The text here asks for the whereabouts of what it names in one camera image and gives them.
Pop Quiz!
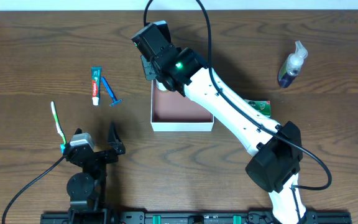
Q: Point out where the white speckled cream tube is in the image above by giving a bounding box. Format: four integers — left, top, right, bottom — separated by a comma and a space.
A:
155, 80, 167, 91

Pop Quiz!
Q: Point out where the green Dettol soap bar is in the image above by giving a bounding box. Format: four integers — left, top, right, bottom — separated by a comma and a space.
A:
244, 99, 271, 117

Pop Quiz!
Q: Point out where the clear pump bottle purple liquid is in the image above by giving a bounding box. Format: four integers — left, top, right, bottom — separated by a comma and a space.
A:
277, 40, 308, 88

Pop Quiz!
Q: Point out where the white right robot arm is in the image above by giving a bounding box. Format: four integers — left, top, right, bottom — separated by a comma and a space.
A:
131, 22, 306, 223

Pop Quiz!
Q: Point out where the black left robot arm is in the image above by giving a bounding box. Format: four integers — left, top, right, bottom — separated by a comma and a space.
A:
63, 122, 126, 224

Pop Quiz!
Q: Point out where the green white toothbrush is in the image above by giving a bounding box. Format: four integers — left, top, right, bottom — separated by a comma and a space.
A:
50, 101, 67, 154

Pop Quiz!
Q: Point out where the blue disposable razor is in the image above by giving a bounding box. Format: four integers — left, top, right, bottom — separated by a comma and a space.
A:
101, 77, 122, 106

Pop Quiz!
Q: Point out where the white cardboard box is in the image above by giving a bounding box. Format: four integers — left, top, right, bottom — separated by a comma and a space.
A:
150, 80, 214, 132

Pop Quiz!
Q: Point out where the Colgate toothpaste tube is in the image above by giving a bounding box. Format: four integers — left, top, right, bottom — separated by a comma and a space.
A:
91, 67, 102, 106

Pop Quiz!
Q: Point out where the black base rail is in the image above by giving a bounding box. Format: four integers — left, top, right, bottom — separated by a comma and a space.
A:
40, 211, 352, 224

